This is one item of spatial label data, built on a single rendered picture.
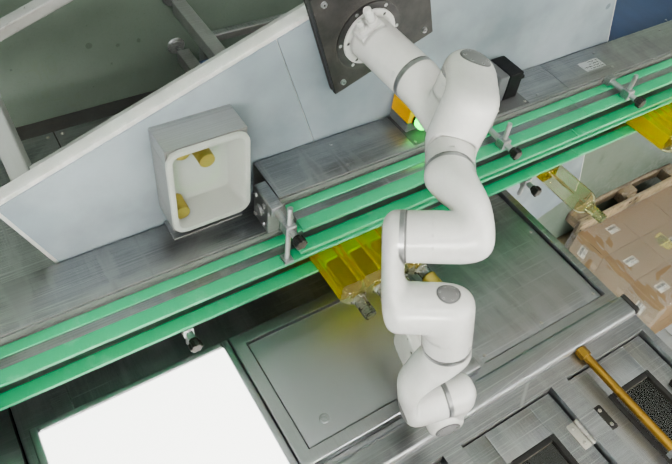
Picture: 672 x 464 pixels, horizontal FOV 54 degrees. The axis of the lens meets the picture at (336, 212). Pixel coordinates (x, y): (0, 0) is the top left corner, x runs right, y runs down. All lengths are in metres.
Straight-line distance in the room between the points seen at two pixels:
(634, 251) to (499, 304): 3.64
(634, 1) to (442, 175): 1.57
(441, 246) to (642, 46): 1.34
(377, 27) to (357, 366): 0.73
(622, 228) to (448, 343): 4.43
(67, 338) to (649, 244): 4.62
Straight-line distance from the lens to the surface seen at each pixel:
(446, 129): 1.10
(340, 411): 1.46
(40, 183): 1.32
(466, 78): 1.13
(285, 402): 1.46
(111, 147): 1.31
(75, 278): 1.44
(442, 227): 1.01
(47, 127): 2.16
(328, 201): 1.44
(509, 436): 1.56
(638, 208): 5.67
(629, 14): 2.41
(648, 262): 5.31
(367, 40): 1.35
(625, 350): 1.80
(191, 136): 1.28
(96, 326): 1.39
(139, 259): 1.44
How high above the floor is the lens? 1.71
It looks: 32 degrees down
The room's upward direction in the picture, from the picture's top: 141 degrees clockwise
